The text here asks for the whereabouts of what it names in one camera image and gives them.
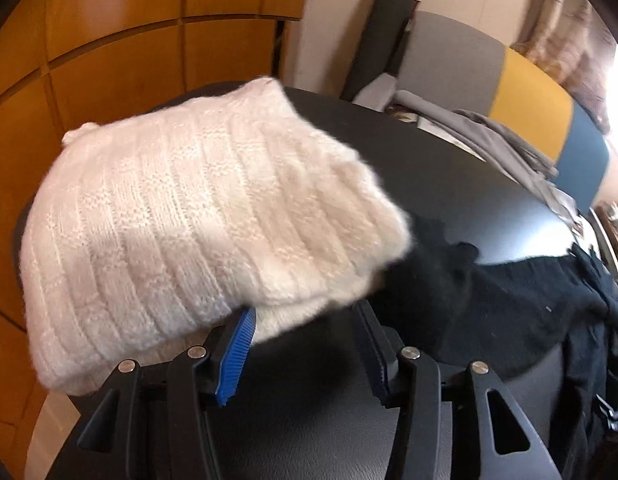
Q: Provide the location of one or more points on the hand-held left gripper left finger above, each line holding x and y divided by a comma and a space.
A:
236, 355

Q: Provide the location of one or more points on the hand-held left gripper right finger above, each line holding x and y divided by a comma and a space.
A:
376, 360

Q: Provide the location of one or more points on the black sweater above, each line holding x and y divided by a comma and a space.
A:
489, 310

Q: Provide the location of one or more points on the white knit sweater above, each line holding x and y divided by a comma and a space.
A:
189, 210

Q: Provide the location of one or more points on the grey garment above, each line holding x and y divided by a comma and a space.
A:
504, 145

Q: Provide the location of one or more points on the white printed cloth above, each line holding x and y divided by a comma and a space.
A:
376, 91

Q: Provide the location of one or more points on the grey yellow blue padded panel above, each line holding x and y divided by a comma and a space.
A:
529, 90

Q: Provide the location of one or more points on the black rolled mat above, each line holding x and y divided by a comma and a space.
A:
384, 35

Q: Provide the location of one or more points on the patterned curtain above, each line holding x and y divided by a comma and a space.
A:
564, 35

